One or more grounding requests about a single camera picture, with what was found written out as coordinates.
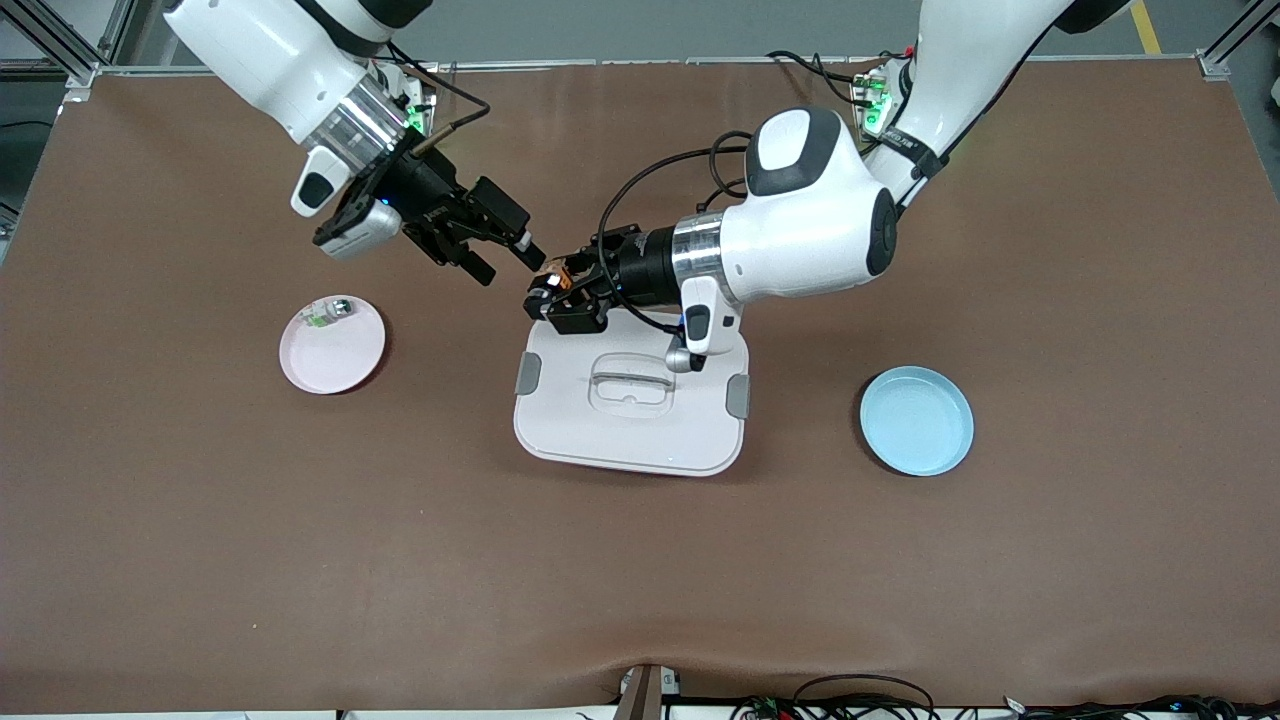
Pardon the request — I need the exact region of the silver table edge rail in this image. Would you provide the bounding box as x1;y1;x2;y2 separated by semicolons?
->
95;56;1216;79

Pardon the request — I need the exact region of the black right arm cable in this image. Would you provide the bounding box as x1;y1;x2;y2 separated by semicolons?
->
385;45;492;161

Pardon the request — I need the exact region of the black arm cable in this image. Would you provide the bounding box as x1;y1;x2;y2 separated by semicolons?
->
596;130;763;337
385;45;492;161

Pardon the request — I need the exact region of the black looped cable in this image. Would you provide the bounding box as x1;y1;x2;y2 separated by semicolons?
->
790;673;938;720

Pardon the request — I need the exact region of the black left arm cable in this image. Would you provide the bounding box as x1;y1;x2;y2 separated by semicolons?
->
596;130;763;337

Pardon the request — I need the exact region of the small clear green switch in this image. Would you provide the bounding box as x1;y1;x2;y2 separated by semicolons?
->
303;296;357;332

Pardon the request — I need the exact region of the light blue round plate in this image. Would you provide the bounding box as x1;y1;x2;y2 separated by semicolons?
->
860;365;975;478

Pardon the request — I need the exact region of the clear box lid handle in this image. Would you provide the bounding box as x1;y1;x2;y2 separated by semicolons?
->
587;351;678;417

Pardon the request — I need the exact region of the black cable bundle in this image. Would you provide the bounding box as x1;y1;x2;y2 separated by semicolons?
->
1000;693;1280;720

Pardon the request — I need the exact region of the pink round plate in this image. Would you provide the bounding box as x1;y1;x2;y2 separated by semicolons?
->
279;294;387;396

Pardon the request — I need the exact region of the grey metal camera bracket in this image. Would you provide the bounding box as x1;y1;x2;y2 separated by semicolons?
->
615;662;683;720

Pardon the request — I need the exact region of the white lidded storage box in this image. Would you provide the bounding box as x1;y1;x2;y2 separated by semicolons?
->
513;316;751;478

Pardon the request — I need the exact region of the brown table mat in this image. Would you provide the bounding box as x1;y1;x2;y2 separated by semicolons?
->
0;60;1280;713

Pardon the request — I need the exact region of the black base power cable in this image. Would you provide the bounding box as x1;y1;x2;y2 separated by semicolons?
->
765;48;871;107

